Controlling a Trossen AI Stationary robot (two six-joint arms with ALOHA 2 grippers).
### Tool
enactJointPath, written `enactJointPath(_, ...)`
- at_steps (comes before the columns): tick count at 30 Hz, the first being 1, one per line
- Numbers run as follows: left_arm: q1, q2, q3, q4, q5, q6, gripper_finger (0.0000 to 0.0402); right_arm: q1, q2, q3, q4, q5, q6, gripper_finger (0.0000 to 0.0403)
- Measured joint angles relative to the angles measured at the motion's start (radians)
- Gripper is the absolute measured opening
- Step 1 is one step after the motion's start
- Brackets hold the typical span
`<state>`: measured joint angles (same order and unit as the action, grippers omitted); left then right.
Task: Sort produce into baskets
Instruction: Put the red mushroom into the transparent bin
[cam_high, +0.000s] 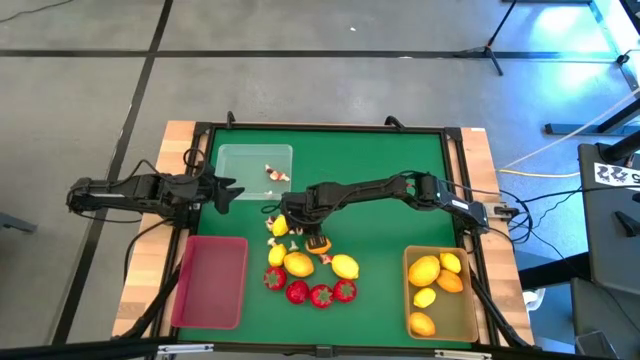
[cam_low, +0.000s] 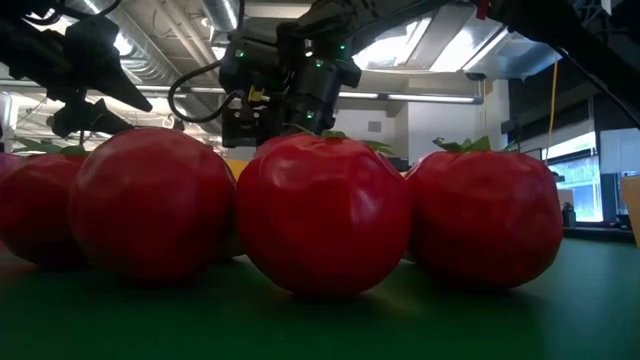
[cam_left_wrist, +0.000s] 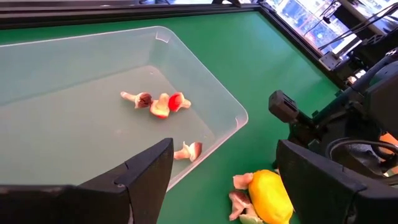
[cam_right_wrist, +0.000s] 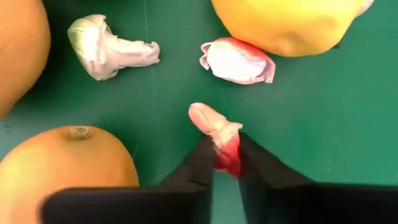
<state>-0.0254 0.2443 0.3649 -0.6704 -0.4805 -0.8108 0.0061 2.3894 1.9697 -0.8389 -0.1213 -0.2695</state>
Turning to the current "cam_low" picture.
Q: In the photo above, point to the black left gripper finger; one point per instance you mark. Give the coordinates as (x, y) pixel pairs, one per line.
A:
(85, 119)
(122, 85)

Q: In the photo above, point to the large yellow toy lemon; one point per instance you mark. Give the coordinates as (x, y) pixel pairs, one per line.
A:
(239, 169)

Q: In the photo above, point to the red toy tomato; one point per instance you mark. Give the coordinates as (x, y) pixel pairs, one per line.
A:
(150, 205)
(322, 215)
(485, 220)
(40, 210)

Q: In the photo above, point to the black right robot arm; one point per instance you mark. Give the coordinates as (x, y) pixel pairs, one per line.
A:
(320, 85)

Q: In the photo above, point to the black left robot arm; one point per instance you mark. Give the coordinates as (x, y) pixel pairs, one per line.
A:
(25, 50)

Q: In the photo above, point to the long ceiling light bar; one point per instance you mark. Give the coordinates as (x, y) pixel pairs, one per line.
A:
(425, 98)

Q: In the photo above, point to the large silver ventilation hood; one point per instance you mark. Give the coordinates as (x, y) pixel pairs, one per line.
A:
(515, 55)

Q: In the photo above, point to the bright window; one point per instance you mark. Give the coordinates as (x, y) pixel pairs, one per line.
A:
(582, 195)

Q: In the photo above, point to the green table mat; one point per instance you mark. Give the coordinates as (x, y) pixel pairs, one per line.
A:
(590, 310)

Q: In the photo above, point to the large ribbed silver duct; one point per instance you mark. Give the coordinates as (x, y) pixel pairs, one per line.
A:
(150, 55)

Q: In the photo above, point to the round silver duct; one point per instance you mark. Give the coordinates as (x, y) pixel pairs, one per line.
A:
(222, 14)

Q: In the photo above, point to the grey wall vent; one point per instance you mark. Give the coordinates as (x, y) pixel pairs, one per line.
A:
(375, 127)

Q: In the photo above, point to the slanted silver duct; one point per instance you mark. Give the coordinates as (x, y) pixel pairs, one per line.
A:
(450, 45)

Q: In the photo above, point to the black metal table frame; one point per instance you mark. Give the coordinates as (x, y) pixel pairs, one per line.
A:
(600, 234)

